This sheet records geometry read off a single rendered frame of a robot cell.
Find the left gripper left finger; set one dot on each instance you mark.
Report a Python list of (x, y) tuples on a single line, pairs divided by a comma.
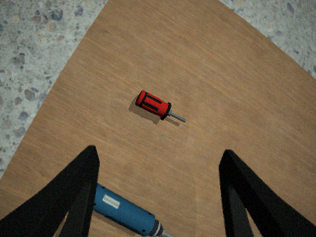
[(41, 215)]

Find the blue electric screwdriver barrel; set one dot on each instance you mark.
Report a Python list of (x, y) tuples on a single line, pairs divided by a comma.
[(127, 214)]

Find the red screwdriver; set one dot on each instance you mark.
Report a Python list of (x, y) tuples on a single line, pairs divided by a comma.
[(155, 105)]

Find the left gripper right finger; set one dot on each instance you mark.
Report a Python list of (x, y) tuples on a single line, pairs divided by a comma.
[(241, 187)]

